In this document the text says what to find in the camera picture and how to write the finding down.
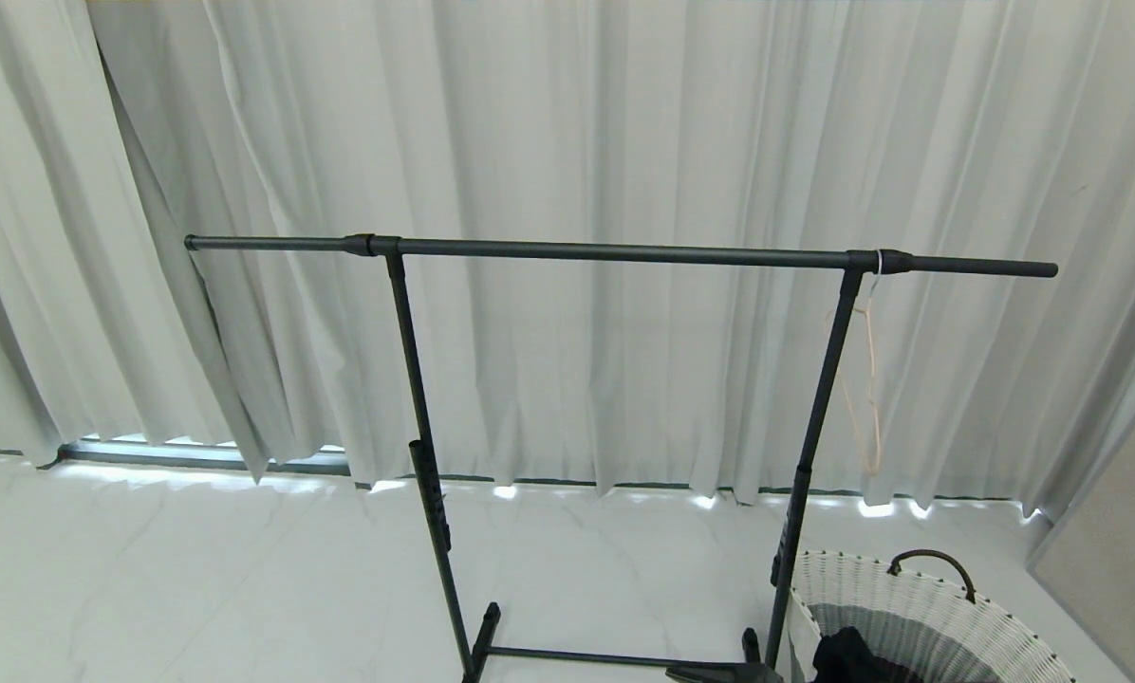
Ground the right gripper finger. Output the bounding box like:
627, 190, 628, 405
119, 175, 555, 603
667, 664, 783, 683

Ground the black garment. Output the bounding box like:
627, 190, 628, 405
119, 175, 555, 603
811, 626, 901, 683

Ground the white laundry basket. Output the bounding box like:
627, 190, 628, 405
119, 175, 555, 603
784, 548, 1077, 683

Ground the pink clothes hanger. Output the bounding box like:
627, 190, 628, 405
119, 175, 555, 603
838, 275, 884, 477

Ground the black clothes rack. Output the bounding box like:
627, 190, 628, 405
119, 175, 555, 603
185, 232, 1059, 683

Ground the window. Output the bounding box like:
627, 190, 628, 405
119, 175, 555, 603
55, 434, 352, 477

